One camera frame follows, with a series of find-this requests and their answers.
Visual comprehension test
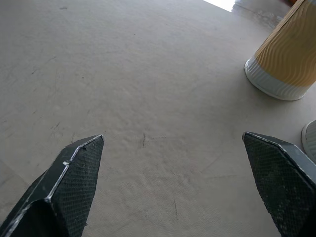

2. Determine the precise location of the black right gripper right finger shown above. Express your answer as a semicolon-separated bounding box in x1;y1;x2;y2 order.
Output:
242;131;316;237

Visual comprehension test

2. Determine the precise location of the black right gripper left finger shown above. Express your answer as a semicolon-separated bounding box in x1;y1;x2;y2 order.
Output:
0;134;105;237

